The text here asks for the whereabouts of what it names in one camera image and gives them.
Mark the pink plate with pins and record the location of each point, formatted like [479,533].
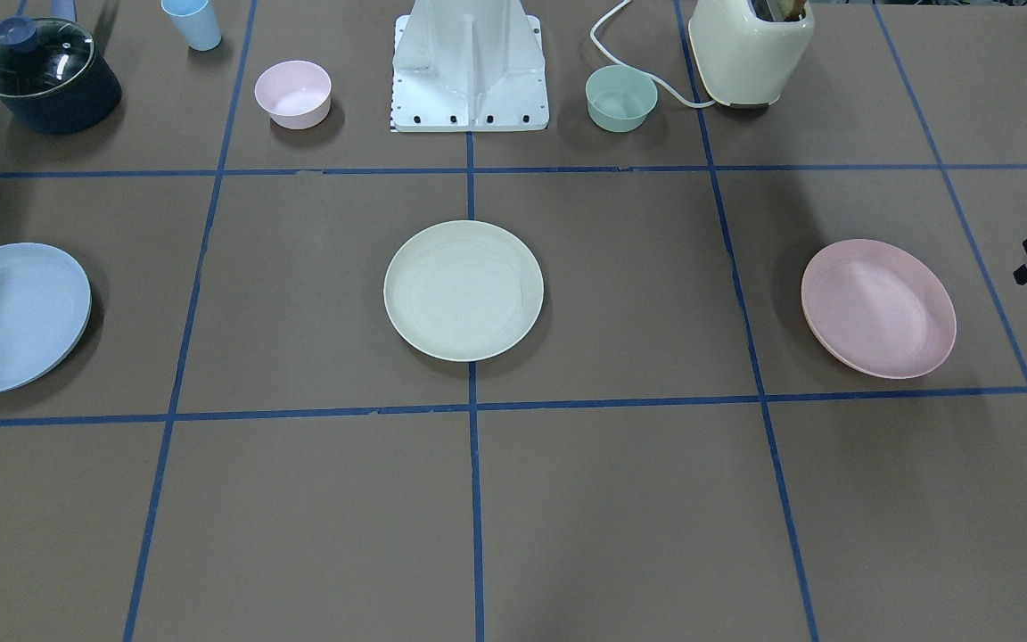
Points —
[878,309]

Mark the blue plate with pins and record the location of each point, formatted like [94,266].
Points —
[45,305]

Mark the cream toaster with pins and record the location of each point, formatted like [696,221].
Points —
[746,51]

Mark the green bowl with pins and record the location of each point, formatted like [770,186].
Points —
[619,98]

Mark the cream plate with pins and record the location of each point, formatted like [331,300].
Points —
[463,291]

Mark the pink bowl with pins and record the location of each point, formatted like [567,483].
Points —
[296,94]

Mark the light blue cup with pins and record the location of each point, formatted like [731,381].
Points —
[196,21]

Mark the dark blue pot with lid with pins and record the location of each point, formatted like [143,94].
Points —
[53,77]

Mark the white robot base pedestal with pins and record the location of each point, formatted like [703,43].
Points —
[468,67]

